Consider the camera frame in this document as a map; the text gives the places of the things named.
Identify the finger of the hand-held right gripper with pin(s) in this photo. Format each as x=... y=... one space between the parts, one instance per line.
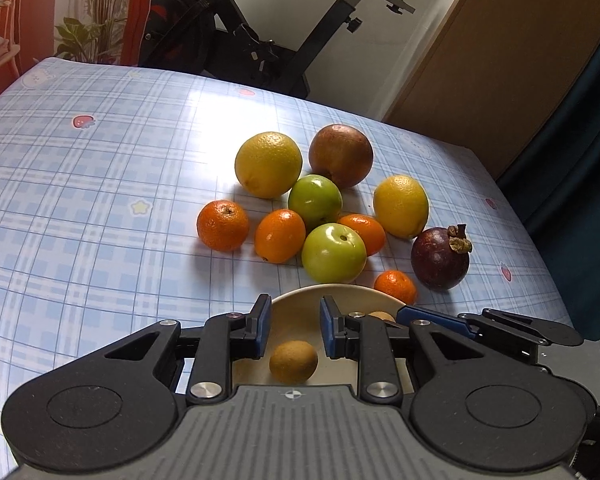
x=520 y=324
x=430 y=318

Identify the small orange tangerine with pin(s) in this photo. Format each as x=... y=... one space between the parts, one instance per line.
x=395 y=286

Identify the wall poster with plants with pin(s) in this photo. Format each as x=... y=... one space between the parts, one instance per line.
x=40 y=0

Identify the green apple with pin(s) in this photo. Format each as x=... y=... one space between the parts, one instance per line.
x=314 y=200
x=334 y=254

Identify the brown longan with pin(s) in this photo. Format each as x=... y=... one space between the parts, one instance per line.
x=293 y=361
x=380 y=316

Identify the blue checked tablecloth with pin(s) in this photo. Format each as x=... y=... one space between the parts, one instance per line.
x=105 y=185

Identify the black exercise bike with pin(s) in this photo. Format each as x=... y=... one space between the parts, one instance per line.
x=325 y=25

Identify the cream ceramic bowl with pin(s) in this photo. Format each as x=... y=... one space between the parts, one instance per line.
x=300 y=317

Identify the yellow lemon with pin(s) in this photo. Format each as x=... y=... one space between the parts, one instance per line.
x=401 y=206

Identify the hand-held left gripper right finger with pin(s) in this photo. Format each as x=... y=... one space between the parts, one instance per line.
x=326 y=327

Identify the dark purple mangosteen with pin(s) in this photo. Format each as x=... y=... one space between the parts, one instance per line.
x=439 y=260

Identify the red-brown apple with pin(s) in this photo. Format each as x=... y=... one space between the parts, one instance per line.
x=341 y=156

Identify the dark blue curtain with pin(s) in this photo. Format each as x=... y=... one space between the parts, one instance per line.
x=580 y=185

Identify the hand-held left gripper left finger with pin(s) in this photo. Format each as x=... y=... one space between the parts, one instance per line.
x=263 y=325

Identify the brown wooden door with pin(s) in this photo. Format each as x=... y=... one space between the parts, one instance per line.
x=505 y=60

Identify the large yellow orange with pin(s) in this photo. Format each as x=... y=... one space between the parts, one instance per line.
x=267 y=165

